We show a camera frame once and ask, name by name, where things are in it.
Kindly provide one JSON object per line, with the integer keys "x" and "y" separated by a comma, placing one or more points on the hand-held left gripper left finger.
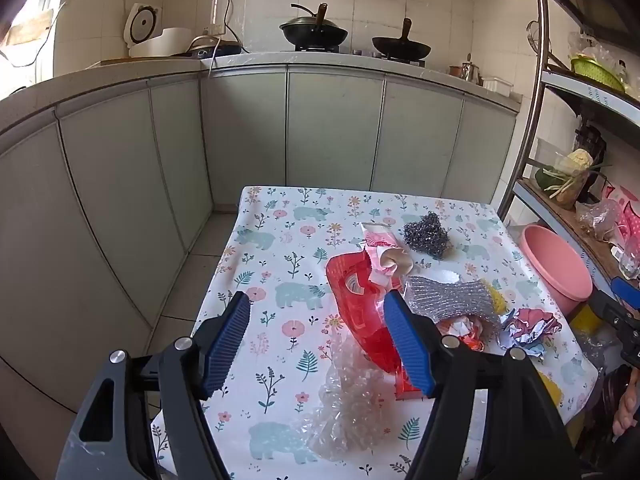
{"x": 227, "y": 345}

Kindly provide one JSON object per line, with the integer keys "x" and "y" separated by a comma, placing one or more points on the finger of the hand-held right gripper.
{"x": 612, "y": 310}

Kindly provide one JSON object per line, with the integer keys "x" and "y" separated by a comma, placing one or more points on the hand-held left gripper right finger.
{"x": 407, "y": 345}

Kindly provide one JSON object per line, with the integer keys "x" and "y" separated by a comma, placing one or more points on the red plastic bag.
{"x": 357, "y": 310}

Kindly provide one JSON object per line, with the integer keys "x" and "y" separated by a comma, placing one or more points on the pink plastic basin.
{"x": 555, "y": 270}

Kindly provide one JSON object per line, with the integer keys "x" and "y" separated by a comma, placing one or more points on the colourful paper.
{"x": 530, "y": 330}

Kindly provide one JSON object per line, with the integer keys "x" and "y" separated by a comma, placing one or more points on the pink white wrapper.
{"x": 380, "y": 237}

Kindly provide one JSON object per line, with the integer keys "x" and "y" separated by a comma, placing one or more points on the person's right hand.
{"x": 629, "y": 410}

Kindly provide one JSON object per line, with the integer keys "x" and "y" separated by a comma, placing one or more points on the red flat packet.
{"x": 406, "y": 385}

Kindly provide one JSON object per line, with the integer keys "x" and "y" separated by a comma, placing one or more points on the glass mug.
{"x": 630, "y": 260}

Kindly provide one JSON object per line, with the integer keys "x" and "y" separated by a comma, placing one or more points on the crumpled orange wrapper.
{"x": 460, "y": 332}

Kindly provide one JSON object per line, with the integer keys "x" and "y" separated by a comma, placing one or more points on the silver scrub pad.
{"x": 450, "y": 300}

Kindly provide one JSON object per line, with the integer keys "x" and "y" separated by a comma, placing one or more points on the clear bubble wrap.
{"x": 340, "y": 405}

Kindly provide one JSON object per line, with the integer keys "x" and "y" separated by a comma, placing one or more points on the clear plastic bag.
{"x": 597, "y": 217}

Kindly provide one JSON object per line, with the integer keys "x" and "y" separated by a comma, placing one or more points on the pink polka dot pillow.
{"x": 627, "y": 212}

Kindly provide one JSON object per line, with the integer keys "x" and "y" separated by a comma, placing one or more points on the floral printed tablecloth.
{"x": 280, "y": 260}

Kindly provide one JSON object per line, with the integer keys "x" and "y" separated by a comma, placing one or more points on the steel wool scrubber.
{"x": 427, "y": 234}

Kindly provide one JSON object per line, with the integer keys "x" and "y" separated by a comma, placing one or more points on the green onions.
{"x": 562, "y": 182}

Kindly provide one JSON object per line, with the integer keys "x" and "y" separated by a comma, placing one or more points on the pale cabbage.
{"x": 577, "y": 158}

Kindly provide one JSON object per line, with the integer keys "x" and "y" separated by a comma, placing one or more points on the black blender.
{"x": 592, "y": 142}

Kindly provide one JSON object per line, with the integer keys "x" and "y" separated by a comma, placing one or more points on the grey kitchen cabinet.
{"x": 325, "y": 125}

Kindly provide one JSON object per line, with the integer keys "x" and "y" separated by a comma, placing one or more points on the green plastic basket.
{"x": 597, "y": 72}

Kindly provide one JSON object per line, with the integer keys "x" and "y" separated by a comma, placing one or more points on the white plastic container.
{"x": 496, "y": 86}

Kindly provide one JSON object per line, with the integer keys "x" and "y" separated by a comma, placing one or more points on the steel storage rack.
{"x": 537, "y": 60}

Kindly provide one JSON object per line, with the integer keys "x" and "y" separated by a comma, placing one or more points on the steel kettle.
{"x": 471, "y": 70}

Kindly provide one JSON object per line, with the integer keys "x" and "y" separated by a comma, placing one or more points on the steel strainer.
{"x": 535, "y": 35}

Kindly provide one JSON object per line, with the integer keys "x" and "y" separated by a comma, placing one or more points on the black open wok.
{"x": 400, "y": 49}

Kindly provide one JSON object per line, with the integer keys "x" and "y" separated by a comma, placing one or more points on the black electric cooker with lid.
{"x": 210, "y": 45}

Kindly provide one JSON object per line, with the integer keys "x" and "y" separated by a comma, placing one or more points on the gas stove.
{"x": 320, "y": 50}

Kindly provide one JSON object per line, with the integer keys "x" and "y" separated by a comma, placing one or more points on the white rice cooker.
{"x": 150, "y": 35}

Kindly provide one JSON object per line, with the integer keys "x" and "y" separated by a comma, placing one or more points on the black wok with lid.
{"x": 312, "y": 32}

